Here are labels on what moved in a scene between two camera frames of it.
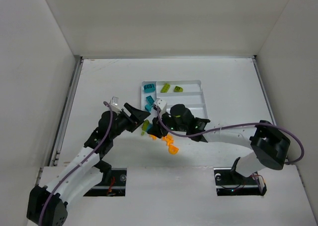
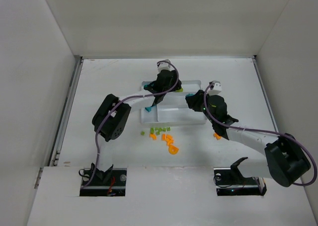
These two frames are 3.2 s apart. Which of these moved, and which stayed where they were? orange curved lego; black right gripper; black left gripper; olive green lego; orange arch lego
Moved: black left gripper; black right gripper
Stayed: olive green lego; orange arch lego; orange curved lego
